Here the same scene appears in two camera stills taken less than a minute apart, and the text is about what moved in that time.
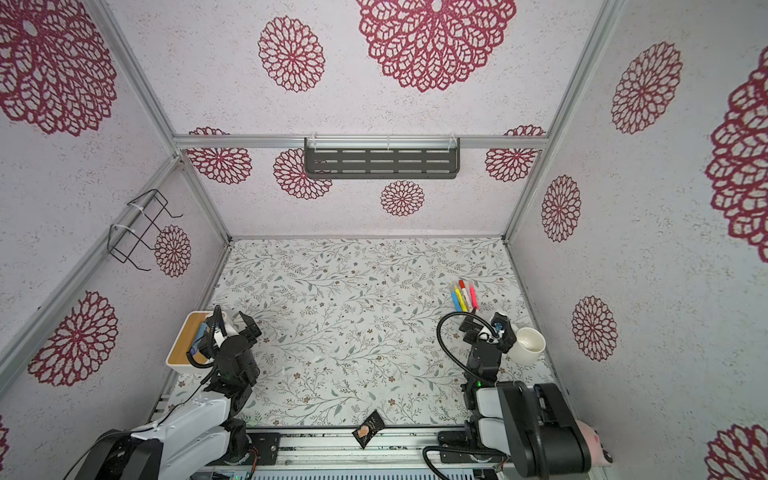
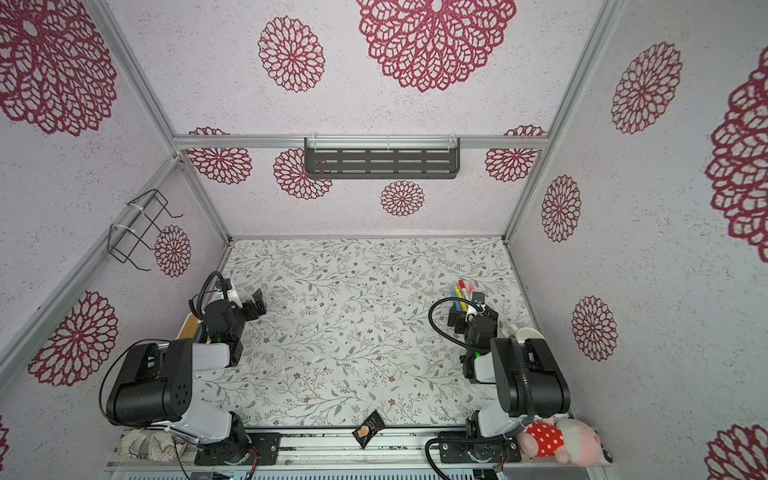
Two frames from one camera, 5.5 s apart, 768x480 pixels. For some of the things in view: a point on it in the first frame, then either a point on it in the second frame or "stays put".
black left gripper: (250, 325) to (251, 311)
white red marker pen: (465, 295) stays put
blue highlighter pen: (457, 304) stays put
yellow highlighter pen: (461, 300) stays put
